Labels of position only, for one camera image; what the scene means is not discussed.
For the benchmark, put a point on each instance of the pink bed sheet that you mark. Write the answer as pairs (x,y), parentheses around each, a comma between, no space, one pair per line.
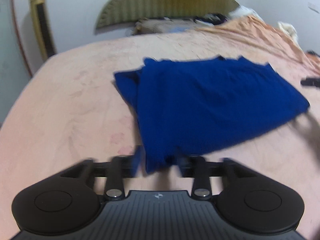
(75,110)

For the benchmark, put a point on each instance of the white crumpled cloth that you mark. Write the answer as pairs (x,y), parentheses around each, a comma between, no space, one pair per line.
(246,12)

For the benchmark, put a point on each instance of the peach quilt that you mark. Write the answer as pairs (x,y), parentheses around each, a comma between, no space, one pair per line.
(257,37)

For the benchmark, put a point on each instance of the blue beaded V-neck sweater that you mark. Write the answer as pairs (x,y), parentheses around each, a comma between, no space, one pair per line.
(205,105)

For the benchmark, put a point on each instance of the cream crumpled cloth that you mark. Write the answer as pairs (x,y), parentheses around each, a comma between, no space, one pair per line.
(288,30)

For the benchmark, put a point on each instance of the olive padded headboard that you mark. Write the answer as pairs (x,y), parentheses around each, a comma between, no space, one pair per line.
(162,0)

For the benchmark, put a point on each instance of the dark cloth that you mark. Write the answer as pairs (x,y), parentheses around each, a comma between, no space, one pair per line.
(212,18)

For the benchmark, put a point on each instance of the gold tower air conditioner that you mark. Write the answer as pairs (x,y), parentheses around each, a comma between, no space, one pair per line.
(41,22)

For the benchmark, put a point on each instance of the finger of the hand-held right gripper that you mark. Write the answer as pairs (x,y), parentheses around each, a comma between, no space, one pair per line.
(312,82)

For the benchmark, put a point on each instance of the flower-patterned glass wardrobe door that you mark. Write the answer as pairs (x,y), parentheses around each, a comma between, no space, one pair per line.
(10,37)

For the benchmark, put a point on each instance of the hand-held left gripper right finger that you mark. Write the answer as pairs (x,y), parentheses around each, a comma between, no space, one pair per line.
(184,167)

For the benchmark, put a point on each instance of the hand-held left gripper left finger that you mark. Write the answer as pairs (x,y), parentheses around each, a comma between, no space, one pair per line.
(138,163)

